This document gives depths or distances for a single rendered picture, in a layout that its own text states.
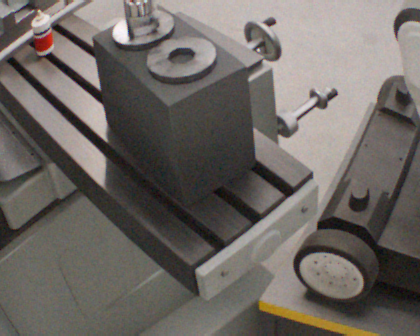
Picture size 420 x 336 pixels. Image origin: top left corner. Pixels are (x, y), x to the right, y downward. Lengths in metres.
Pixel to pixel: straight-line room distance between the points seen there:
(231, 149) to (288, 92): 1.60
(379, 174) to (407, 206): 0.11
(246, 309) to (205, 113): 0.95
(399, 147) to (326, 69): 1.13
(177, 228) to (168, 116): 0.17
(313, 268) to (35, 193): 0.60
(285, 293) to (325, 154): 0.88
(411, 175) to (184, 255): 0.75
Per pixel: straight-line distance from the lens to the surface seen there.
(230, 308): 1.93
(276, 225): 1.13
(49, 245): 1.50
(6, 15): 1.47
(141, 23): 1.09
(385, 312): 1.67
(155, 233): 1.11
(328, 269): 1.63
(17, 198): 1.39
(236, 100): 1.07
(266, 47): 1.87
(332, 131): 2.58
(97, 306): 1.74
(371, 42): 2.98
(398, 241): 1.58
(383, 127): 1.77
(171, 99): 1.01
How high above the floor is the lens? 1.82
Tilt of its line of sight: 47 degrees down
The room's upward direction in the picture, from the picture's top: 7 degrees counter-clockwise
